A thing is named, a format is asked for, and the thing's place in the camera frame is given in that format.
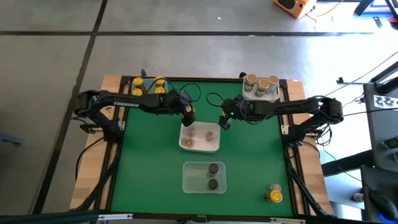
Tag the white printed marker sheet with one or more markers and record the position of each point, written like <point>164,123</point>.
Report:
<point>385,102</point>

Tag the orange speaker box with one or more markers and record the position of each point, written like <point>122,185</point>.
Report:
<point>303,7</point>

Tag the cork lid glass spice jar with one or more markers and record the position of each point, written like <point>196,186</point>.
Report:
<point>191,132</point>
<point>275,187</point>
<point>209,135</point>
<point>187,142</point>

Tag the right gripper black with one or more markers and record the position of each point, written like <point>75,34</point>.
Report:
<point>239,109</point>

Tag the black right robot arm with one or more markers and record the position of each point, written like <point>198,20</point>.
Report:
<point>289,106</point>

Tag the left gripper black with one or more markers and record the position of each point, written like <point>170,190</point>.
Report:
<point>175,104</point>

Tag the black desk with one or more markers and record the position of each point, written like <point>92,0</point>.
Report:
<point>382,130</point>

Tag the tall wooden lid spice jar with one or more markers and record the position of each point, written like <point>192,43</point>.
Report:
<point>263,84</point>
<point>273,80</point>
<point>250,79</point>

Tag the small clear plastic bin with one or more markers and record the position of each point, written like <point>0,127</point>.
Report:
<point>148,85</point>

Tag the yellow lid spice jar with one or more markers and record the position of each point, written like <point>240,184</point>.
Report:
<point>275,196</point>
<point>137,81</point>
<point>137,92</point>
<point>189,109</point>
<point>160,81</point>
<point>160,90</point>

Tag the black computer mouse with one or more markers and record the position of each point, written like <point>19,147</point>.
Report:
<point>384,203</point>

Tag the large clear plastic bin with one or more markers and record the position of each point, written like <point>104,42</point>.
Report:
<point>196,177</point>

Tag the black aluminium table frame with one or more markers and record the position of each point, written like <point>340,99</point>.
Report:
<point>202,78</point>

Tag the silver metal bracket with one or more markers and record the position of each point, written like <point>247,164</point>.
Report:
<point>287,220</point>
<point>115,216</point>

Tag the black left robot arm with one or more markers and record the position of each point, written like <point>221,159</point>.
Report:
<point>130,104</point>

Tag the wooden table side board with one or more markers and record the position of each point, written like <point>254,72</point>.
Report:
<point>84,174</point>
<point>314,161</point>

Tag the white cutting board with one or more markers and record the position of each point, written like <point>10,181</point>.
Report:
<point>200,146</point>

